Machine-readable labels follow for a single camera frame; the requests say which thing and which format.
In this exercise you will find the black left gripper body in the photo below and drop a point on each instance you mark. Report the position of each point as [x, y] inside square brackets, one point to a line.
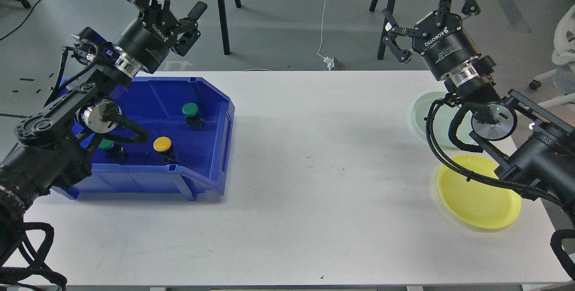
[149, 37]

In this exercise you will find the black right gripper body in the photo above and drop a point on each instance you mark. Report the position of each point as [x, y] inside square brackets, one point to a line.
[446, 47]

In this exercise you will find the yellow push button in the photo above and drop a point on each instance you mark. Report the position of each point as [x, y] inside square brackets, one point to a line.
[164, 146]

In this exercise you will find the green push button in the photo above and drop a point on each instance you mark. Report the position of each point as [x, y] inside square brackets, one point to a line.
[113, 151]
[193, 118]

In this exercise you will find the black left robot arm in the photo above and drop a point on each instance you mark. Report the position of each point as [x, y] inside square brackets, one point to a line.
[56, 145]

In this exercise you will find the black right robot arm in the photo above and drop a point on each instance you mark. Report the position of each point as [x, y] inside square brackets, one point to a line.
[533, 148]

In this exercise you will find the pale green plate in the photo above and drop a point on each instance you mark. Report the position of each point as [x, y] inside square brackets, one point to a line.
[442, 120]

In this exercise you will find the yellow plate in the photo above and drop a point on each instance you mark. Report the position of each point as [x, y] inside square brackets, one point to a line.
[477, 204]

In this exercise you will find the blue plastic bin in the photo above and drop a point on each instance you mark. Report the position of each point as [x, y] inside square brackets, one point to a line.
[155, 104]

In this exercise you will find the white office chair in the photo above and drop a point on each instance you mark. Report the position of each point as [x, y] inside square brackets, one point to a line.
[563, 56]

